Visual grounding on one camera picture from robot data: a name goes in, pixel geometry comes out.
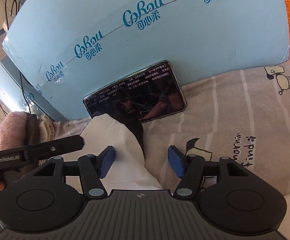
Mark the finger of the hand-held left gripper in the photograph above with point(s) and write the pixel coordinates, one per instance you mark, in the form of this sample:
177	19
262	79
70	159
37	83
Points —
57	146

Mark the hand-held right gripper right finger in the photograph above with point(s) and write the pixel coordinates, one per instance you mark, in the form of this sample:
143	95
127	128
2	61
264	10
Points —
176	161

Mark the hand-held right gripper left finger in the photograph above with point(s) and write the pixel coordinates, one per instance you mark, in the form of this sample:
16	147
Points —
106	162

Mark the white garment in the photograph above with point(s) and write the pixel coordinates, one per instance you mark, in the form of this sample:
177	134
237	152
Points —
127	155

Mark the cream knitted garment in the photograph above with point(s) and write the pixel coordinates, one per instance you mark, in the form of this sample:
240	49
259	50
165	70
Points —
46	130

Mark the brown folded garment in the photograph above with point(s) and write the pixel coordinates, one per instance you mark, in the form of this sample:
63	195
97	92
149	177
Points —
33	130

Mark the pink knitted sweater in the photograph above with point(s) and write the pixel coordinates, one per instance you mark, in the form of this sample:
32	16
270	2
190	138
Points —
12	127

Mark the large light blue carton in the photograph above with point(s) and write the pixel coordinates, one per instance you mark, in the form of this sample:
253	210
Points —
9	90

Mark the black smartphone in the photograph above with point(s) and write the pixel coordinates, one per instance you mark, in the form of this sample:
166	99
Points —
135	92

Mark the printed cartoon bedsheet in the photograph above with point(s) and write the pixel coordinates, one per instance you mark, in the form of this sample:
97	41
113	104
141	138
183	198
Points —
235	105

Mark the light blue printed carton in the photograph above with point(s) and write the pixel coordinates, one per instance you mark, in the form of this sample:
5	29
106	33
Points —
172	35

